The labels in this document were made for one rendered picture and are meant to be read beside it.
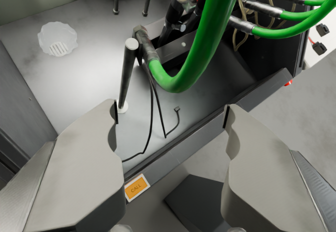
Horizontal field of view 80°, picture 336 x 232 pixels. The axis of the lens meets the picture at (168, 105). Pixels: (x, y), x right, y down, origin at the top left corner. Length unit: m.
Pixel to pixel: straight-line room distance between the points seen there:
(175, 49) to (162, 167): 0.27
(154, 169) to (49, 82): 0.36
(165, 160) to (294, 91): 1.82
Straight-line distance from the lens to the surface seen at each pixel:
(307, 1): 0.53
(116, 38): 0.65
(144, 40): 0.28
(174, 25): 0.42
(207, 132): 0.49
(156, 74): 0.21
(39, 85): 0.62
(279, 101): 2.01
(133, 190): 0.44
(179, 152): 0.46
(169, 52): 0.48
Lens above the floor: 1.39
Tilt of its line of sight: 70 degrees down
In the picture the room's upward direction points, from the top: 49 degrees clockwise
